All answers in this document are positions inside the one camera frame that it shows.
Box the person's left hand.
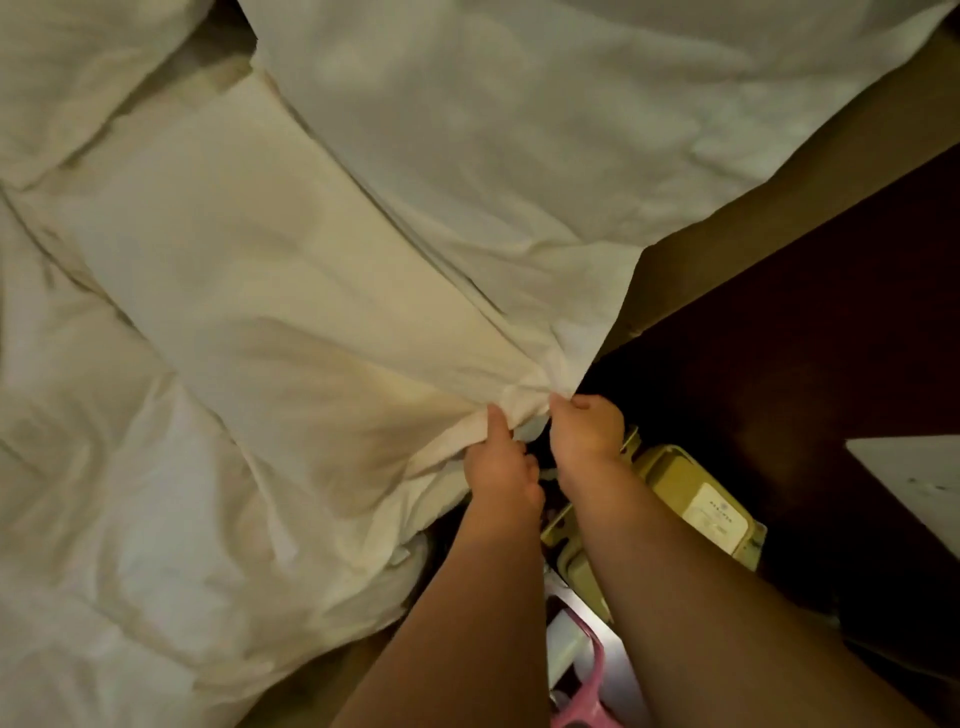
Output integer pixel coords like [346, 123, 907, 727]
[463, 403, 547, 528]

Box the yellow-green box with white label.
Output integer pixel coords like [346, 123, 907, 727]
[540, 427, 768, 625]

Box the pink plastic handle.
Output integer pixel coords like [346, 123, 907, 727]
[549, 606, 625, 728]

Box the white pillow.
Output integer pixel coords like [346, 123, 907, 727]
[0, 0, 217, 190]

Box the white bed sheet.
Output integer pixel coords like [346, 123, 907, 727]
[238, 0, 957, 399]

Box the person's right forearm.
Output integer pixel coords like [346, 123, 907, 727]
[558, 461, 939, 728]

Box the person's left forearm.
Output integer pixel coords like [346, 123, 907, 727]
[332, 511, 552, 728]

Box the person's right hand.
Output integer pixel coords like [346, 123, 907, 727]
[548, 391, 627, 502]

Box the brown bed base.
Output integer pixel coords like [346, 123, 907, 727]
[598, 21, 960, 360]

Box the white crumpled duvet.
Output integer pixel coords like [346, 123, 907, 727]
[0, 187, 470, 728]

